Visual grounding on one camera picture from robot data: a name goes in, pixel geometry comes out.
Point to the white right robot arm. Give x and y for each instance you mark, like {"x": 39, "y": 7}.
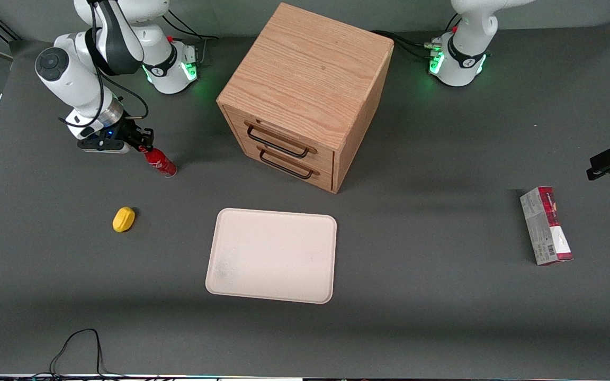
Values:
{"x": 66, "y": 74}

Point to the red coke bottle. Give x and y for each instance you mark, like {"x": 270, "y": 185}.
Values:
{"x": 161, "y": 164}

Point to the oak wood drawer cabinet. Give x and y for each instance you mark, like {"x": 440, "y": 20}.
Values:
{"x": 305, "y": 63}

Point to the red grey carton box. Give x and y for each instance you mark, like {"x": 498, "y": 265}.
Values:
{"x": 547, "y": 227}

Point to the yellow oblong toy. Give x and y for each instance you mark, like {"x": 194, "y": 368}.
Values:
{"x": 123, "y": 219}

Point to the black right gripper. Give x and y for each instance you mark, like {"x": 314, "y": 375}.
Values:
{"x": 123, "y": 132}

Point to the white rectangular plastic tray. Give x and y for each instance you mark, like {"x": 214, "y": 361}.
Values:
{"x": 273, "y": 256}

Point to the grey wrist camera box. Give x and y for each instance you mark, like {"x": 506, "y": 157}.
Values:
{"x": 105, "y": 149}

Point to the oak wood drawer front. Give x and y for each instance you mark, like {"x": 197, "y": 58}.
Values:
{"x": 326, "y": 178}
{"x": 326, "y": 159}

